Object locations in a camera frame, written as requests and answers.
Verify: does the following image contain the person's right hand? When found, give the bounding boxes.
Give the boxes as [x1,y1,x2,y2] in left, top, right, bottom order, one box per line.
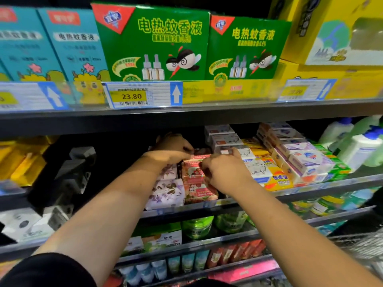
[199,149,256,199]

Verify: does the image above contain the person's left hand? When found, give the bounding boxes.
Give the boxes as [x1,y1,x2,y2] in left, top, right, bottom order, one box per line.
[140,133,195,168]

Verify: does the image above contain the stack of white orange soap boxes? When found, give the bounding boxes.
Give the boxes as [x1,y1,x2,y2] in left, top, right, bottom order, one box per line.
[205,124,273,183]

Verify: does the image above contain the stack of pink soap boxes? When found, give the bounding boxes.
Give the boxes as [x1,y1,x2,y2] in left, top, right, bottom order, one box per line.
[181,153,219,205]

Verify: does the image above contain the stack of floral soap boxes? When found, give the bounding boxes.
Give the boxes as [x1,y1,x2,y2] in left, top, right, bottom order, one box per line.
[145,164,186,211]

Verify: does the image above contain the stack of yellow soap boxes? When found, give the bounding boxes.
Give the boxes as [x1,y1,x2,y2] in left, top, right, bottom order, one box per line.
[242,138,294,192]

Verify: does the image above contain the stack of white purple soap boxes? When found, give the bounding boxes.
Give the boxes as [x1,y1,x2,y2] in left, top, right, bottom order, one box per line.
[257,121,336,186]

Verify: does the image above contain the stack of green soap boxes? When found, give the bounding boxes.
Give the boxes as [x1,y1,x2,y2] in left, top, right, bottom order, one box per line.
[311,143,353,182]

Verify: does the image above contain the white hand sanitizer bottle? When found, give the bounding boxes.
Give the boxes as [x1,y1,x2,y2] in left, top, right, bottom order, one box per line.
[338,130,383,172]
[319,118,355,147]

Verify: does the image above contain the stack of yellow soap cartons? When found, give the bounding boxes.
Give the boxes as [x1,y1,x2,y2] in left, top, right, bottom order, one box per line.
[0,136,57,188]

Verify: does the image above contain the bright green hand sanitizer bottle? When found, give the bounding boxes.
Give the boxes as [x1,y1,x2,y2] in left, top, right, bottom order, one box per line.
[365,140,383,168]

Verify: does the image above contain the person's left forearm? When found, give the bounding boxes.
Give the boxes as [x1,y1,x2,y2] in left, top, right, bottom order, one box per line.
[33,151,180,287]

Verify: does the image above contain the person's right forearm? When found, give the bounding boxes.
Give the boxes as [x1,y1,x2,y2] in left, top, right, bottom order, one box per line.
[236,173,383,287]

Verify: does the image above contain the white blue price tag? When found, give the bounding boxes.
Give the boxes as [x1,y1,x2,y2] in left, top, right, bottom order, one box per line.
[103,81,184,109]
[278,78,337,103]
[0,82,69,112]

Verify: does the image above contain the row of red tubes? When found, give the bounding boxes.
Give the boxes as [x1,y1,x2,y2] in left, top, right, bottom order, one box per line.
[206,239,267,268]

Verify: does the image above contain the green white carton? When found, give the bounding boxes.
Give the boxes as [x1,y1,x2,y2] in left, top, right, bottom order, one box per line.
[140,222,182,252]
[121,236,144,256]

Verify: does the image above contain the pink flat pack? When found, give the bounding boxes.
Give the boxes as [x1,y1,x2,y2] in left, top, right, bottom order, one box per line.
[206,258,281,285]

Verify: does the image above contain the green box mosquito print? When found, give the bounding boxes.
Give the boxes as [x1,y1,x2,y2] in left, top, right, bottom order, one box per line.
[91,3,211,105]
[206,15,292,102]

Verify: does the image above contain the teal packets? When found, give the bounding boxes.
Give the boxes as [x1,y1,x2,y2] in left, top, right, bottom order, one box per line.
[317,219,348,236]

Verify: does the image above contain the row of blue white tubes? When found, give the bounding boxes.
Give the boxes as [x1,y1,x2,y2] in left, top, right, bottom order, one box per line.
[118,248,210,287]

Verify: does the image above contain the teal box yellow cartoon print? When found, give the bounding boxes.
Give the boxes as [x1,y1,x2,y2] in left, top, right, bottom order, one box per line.
[37,8,113,105]

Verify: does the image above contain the red white packet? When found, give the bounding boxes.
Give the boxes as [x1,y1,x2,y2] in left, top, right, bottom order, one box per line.
[105,272,123,287]

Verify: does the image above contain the flat yellow box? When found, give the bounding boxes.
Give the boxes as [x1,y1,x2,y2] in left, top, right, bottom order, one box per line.
[272,59,383,100]

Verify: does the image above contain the white printed small cartons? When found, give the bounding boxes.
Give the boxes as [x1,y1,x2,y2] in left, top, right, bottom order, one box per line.
[0,206,69,243]

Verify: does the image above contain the large yellow box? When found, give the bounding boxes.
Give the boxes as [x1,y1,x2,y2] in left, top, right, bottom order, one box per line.
[268,0,383,66]

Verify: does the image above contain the teal box pink flower print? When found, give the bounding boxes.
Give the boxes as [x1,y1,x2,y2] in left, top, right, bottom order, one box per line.
[0,6,73,84]

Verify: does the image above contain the wire basket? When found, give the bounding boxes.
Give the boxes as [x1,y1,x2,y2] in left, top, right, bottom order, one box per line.
[326,227,383,281]

